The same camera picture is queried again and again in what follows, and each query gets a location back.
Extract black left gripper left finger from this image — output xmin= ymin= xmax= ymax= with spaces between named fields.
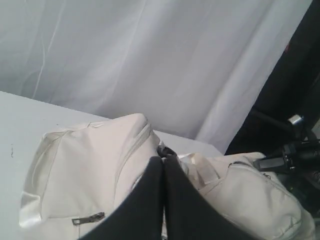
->
xmin=81 ymin=156 xmax=164 ymax=240

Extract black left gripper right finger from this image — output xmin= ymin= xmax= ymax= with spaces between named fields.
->
xmin=163 ymin=156 xmax=255 ymax=240

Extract white backdrop curtain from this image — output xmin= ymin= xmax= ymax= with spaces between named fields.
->
xmin=0 ymin=0 xmax=311 ymax=153

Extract white fabric duffel bag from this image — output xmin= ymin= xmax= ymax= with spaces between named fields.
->
xmin=19 ymin=113 xmax=316 ymax=240

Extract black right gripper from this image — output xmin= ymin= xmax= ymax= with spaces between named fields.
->
xmin=253 ymin=139 xmax=320 ymax=173

